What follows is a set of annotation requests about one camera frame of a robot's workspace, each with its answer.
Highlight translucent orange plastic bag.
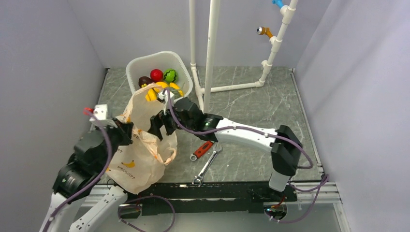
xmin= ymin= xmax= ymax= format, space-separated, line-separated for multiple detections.
xmin=105 ymin=84 xmax=177 ymax=194

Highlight silver combination wrench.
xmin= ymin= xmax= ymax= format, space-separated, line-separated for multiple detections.
xmin=192 ymin=144 xmax=223 ymax=186

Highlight green netted fake melon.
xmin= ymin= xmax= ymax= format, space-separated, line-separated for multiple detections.
xmin=171 ymin=89 xmax=184 ymax=99

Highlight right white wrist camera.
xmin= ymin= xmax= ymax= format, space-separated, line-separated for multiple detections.
xmin=157 ymin=88 xmax=175 ymax=113

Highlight blue hook peg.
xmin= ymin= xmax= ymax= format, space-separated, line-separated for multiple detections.
xmin=272 ymin=0 xmax=285 ymax=9

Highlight orange hook peg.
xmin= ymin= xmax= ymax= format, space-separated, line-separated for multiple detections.
xmin=256 ymin=26 xmax=273 ymax=39

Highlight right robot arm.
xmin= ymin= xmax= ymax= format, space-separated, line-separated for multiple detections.
xmin=148 ymin=98 xmax=303 ymax=201

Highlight dark brown fake fruit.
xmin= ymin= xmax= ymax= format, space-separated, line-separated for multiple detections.
xmin=138 ymin=76 xmax=154 ymax=88

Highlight green fake fruit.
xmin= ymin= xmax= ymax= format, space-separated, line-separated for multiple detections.
xmin=163 ymin=69 xmax=178 ymax=83

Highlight red fake apple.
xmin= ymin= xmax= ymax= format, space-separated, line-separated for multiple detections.
xmin=150 ymin=69 xmax=163 ymax=83

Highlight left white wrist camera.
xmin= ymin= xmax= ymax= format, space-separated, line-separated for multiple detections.
xmin=83 ymin=104 xmax=117 ymax=128

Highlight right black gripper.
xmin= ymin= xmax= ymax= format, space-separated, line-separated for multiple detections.
xmin=146 ymin=100 xmax=195 ymax=142

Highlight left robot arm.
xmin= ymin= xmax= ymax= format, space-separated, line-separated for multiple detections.
xmin=40 ymin=118 xmax=133 ymax=232

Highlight red-handled adjustable wrench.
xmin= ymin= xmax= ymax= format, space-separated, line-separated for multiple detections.
xmin=190 ymin=141 xmax=214 ymax=161

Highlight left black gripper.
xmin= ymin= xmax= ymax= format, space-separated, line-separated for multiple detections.
xmin=96 ymin=116 xmax=134 ymax=171

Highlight white PVC pipe frame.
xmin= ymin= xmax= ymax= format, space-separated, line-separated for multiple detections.
xmin=189 ymin=0 xmax=298 ymax=111

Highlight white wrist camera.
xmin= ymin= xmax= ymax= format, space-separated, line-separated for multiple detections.
xmin=83 ymin=104 xmax=117 ymax=128
xmin=157 ymin=88 xmax=175 ymax=113

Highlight yellow fake lemon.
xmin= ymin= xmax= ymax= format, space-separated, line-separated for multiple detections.
xmin=154 ymin=82 xmax=169 ymax=92

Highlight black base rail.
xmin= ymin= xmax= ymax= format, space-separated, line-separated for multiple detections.
xmin=126 ymin=179 xmax=297 ymax=216

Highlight yellow fake corn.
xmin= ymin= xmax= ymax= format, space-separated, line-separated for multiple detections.
xmin=169 ymin=82 xmax=184 ymax=93

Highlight yellow fake banana bunch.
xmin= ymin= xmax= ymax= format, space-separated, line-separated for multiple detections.
xmin=145 ymin=87 xmax=160 ymax=102

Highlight white plastic basket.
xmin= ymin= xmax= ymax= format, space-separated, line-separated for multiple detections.
xmin=126 ymin=51 xmax=193 ymax=96

